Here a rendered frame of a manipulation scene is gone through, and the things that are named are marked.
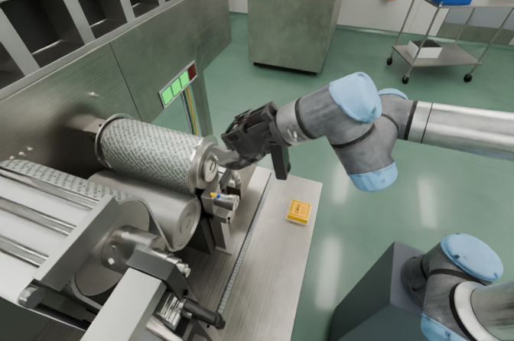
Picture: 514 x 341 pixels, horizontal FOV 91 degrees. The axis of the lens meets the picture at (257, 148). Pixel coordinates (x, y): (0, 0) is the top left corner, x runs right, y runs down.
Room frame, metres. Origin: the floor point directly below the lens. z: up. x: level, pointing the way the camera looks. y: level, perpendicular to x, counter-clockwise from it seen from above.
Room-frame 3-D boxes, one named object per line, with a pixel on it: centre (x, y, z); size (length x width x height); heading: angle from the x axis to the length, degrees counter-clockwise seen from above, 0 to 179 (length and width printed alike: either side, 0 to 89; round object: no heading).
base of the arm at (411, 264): (0.24, -0.51, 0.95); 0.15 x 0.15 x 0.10
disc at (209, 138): (0.40, 0.13, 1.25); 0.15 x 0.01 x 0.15; 161
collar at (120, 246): (0.15, 0.18, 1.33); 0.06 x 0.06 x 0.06; 71
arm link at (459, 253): (0.23, -0.50, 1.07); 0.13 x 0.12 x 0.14; 147
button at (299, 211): (0.47, -0.15, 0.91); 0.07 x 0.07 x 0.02; 71
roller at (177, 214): (0.33, 0.28, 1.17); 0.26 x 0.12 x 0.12; 71
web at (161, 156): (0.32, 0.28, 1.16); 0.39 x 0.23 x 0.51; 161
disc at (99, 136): (0.48, 0.36, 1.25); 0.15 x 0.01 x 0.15; 161
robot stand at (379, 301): (0.24, -0.51, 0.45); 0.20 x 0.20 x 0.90; 66
